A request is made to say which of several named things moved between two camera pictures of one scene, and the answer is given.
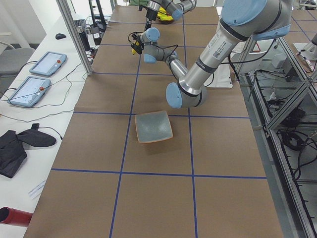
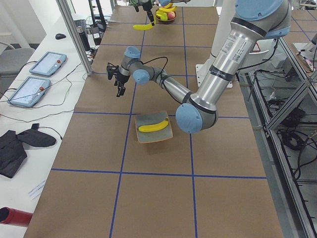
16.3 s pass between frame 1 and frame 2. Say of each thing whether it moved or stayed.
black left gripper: moved
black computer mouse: stayed
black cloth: stayed
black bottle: stayed
